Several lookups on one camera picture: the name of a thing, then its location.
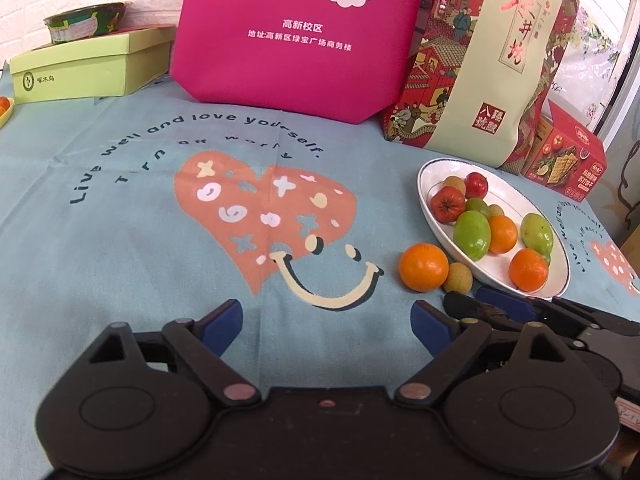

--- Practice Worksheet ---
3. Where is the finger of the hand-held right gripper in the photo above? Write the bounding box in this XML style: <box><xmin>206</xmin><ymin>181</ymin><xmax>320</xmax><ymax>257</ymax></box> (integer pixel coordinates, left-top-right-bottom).
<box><xmin>444</xmin><ymin>291</ymin><xmax>526</xmax><ymax>332</ymax></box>
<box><xmin>475</xmin><ymin>287</ymin><xmax>591</xmax><ymax>331</ymax></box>

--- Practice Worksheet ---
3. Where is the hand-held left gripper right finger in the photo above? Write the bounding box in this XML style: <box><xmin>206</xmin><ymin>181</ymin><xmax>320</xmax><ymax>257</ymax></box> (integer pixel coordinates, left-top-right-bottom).
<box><xmin>395</xmin><ymin>301</ymin><xmax>601</xmax><ymax>406</ymax></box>

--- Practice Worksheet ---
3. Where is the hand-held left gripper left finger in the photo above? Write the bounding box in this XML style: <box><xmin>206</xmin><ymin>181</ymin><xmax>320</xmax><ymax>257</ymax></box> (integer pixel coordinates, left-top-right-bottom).
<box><xmin>65</xmin><ymin>300</ymin><xmax>261</xmax><ymax>406</ymax></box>

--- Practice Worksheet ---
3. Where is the orange tangerine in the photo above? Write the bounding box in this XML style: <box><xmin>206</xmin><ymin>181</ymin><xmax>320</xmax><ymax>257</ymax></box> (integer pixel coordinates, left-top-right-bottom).
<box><xmin>488</xmin><ymin>215</ymin><xmax>519</xmax><ymax>255</ymax></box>
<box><xmin>508</xmin><ymin>248</ymin><xmax>550</xmax><ymax>292</ymax></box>
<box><xmin>398</xmin><ymin>243</ymin><xmax>450</xmax><ymax>292</ymax></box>

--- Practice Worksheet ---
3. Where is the large green jujube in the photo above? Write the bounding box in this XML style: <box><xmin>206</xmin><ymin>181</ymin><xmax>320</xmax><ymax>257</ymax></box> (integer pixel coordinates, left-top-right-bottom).
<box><xmin>453</xmin><ymin>210</ymin><xmax>492</xmax><ymax>262</ymax></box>
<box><xmin>520</xmin><ymin>213</ymin><xmax>555</xmax><ymax>257</ymax></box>

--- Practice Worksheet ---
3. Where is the white plate with dark rim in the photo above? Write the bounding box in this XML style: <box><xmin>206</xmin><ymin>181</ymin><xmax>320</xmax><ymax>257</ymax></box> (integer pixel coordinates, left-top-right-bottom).
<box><xmin>417</xmin><ymin>158</ymin><xmax>572</xmax><ymax>299</ymax></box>

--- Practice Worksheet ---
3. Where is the red wax apple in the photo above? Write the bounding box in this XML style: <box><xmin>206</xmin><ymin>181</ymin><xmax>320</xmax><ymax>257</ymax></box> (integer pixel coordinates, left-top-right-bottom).
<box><xmin>431</xmin><ymin>186</ymin><xmax>467</xmax><ymax>223</ymax></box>
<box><xmin>464</xmin><ymin>172</ymin><xmax>489</xmax><ymax>200</ymax></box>

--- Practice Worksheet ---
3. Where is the blue printed tablecloth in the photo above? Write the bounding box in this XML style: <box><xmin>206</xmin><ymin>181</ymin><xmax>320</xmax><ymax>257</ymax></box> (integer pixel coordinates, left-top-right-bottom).
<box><xmin>0</xmin><ymin>60</ymin><xmax>640</xmax><ymax>411</ymax></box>

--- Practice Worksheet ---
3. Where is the red cracker box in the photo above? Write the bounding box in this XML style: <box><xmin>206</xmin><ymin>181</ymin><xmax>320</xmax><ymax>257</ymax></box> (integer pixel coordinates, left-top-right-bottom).
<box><xmin>521</xmin><ymin>99</ymin><xmax>608</xmax><ymax>203</ymax></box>

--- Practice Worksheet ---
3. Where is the pink fabric bag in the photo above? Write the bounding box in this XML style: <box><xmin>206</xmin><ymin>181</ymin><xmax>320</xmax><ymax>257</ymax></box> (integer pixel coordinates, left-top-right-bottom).
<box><xmin>170</xmin><ymin>0</ymin><xmax>436</xmax><ymax>125</ymax></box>

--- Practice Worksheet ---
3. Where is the light green cardboard box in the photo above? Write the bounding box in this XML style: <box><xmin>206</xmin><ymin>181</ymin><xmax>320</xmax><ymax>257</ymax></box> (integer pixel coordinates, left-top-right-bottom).
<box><xmin>9</xmin><ymin>26</ymin><xmax>177</xmax><ymax>105</ymax></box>

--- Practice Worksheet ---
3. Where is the green instant noodle bowl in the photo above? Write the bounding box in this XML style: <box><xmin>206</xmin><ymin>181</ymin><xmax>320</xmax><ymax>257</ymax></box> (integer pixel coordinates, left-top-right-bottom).
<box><xmin>43</xmin><ymin>2</ymin><xmax>132</xmax><ymax>45</ymax></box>

